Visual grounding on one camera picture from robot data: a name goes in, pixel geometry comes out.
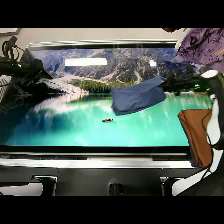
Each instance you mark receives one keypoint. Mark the blue garment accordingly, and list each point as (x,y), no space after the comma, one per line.
(138,96)

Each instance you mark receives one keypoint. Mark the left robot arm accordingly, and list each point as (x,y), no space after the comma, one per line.
(20,71)

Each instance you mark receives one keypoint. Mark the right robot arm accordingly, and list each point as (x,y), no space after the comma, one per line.
(216,123)

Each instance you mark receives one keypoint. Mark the brown garment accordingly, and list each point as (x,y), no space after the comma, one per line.
(195,133)

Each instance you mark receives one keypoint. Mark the person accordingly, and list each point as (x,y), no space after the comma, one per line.
(203,45)

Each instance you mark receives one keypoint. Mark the silver frame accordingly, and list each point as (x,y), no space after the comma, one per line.
(100,163)

